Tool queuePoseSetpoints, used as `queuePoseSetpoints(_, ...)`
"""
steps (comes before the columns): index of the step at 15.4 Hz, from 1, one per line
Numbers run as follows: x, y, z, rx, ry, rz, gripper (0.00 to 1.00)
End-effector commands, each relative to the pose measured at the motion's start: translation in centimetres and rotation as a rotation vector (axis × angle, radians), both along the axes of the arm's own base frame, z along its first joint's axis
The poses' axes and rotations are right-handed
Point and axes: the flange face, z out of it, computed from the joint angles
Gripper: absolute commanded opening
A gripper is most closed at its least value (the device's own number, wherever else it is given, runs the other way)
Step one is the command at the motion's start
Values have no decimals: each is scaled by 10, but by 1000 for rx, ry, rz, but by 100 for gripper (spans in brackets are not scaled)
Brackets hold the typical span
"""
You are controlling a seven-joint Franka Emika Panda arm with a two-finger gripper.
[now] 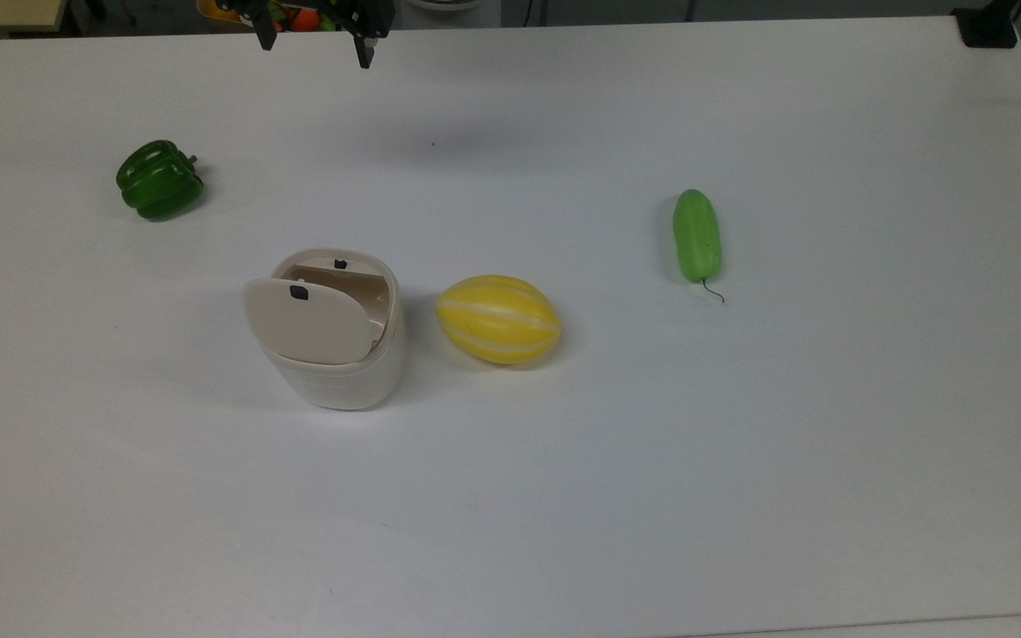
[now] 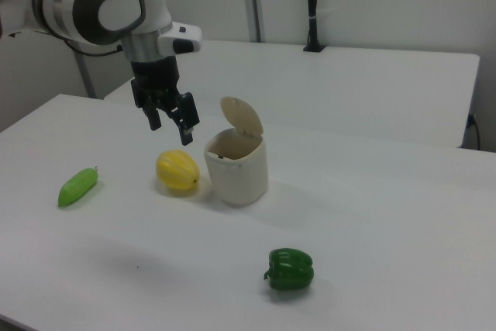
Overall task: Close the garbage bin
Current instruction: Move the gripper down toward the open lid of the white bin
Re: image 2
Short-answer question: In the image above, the thin grey partition post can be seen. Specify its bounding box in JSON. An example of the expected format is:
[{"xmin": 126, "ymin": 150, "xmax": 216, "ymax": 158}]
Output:
[{"xmin": 73, "ymin": 51, "xmax": 98, "ymax": 100}]

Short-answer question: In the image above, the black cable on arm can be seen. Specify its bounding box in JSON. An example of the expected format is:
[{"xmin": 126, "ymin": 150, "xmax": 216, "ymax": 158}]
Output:
[{"xmin": 60, "ymin": 36, "xmax": 124, "ymax": 58}]

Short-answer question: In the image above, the light green toy cucumber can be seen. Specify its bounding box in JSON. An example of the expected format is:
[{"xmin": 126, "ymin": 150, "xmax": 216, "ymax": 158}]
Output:
[{"xmin": 57, "ymin": 167, "xmax": 101, "ymax": 209}]

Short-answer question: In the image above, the black pole with cable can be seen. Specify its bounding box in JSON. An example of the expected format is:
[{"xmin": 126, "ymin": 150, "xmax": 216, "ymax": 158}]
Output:
[{"xmin": 302, "ymin": 0, "xmax": 327, "ymax": 53}]

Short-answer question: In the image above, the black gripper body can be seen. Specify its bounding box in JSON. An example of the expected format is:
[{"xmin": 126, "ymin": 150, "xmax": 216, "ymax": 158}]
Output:
[{"xmin": 129, "ymin": 56, "xmax": 195, "ymax": 116}]

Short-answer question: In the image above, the yellow toy squash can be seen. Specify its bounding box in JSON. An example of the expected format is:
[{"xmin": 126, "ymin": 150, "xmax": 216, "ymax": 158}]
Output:
[{"xmin": 155, "ymin": 148, "xmax": 201, "ymax": 193}]

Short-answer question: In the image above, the beige hinged bin lid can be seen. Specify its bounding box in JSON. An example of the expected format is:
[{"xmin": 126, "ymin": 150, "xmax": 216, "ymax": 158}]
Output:
[{"xmin": 219, "ymin": 95, "xmax": 264, "ymax": 139}]

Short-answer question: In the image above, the white side table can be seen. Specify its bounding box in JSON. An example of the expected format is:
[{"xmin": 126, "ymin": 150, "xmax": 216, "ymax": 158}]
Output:
[{"xmin": 102, "ymin": 38, "xmax": 481, "ymax": 150}]

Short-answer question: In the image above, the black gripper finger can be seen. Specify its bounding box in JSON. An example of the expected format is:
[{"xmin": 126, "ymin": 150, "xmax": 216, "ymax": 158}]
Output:
[
  {"xmin": 169, "ymin": 92, "xmax": 201, "ymax": 147},
  {"xmin": 143, "ymin": 101, "xmax": 163, "ymax": 132}
]

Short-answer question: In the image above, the dark green toy bell pepper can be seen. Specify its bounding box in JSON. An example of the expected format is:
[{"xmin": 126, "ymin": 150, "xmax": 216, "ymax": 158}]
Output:
[{"xmin": 263, "ymin": 247, "xmax": 315, "ymax": 291}]

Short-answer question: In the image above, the black cable at table edge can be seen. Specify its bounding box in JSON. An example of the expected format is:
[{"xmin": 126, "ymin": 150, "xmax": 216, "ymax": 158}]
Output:
[{"xmin": 467, "ymin": 112, "xmax": 482, "ymax": 150}]

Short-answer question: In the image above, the small beige garbage bin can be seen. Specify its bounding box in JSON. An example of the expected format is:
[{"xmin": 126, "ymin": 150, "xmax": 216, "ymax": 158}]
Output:
[{"xmin": 203, "ymin": 95, "xmax": 270, "ymax": 207}]

